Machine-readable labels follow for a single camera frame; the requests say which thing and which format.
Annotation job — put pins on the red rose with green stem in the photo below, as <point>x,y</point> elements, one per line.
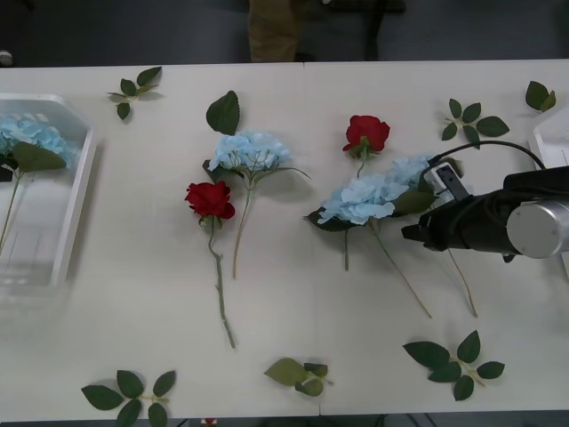
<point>366,131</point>
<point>209,200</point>

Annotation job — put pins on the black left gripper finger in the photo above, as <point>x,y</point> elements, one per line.
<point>4,174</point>

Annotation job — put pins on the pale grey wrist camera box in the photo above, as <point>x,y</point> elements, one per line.
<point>444,178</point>

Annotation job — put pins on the person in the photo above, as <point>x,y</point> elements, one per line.
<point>271,31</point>

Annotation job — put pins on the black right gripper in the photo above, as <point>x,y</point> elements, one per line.
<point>444,229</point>

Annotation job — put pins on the pair of green leaves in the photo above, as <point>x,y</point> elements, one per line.
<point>535,93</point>

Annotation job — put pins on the pale blue flower with stem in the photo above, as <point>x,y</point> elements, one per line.
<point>409,166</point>
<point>360,198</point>
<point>249,149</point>
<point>40,138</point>

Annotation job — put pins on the pale green leaf sprig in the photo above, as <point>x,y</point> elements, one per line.
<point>284,371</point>

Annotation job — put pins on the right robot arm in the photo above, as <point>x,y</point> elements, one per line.
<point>533,231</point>

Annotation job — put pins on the shallow white box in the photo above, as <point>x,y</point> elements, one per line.
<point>551,133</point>
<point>75,187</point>

